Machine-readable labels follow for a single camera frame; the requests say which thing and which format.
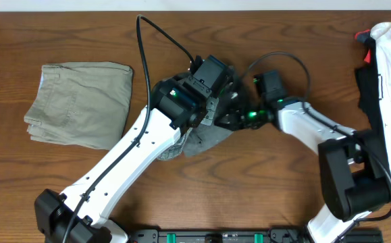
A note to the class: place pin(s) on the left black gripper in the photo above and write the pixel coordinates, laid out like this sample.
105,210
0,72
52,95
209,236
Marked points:
213,110

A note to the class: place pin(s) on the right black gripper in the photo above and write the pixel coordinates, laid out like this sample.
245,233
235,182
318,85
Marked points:
235,121

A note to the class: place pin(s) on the grey shorts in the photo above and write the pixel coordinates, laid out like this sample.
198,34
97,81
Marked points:
198,138

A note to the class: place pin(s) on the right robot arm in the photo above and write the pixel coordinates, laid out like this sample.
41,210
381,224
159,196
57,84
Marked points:
354,175

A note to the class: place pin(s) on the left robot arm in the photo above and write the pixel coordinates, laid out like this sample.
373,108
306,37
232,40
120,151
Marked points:
81,212

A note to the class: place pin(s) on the folded khaki shorts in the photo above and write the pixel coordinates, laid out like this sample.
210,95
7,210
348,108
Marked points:
81,103

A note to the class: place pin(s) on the black and red garment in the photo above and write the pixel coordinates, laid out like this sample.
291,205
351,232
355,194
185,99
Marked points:
367,78

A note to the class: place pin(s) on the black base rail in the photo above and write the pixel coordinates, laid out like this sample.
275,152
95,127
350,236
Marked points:
273,235

